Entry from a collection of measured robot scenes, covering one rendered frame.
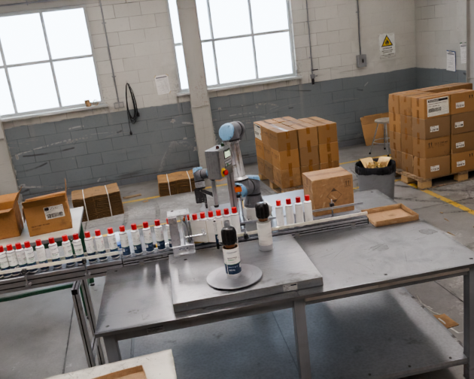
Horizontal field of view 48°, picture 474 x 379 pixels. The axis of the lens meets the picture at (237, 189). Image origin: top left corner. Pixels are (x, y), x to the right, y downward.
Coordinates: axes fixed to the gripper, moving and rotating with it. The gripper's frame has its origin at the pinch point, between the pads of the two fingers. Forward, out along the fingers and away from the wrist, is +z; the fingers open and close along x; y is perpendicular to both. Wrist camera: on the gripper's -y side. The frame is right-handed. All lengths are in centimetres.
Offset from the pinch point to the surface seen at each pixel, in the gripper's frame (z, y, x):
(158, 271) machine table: 28, 41, 73
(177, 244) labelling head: 14, 27, 70
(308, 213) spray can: 10, -62, 58
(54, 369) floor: 92, 129, 1
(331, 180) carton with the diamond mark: -9, -87, 41
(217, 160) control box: -33, -7, 69
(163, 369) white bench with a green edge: 60, 42, 167
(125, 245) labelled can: 10, 59, 57
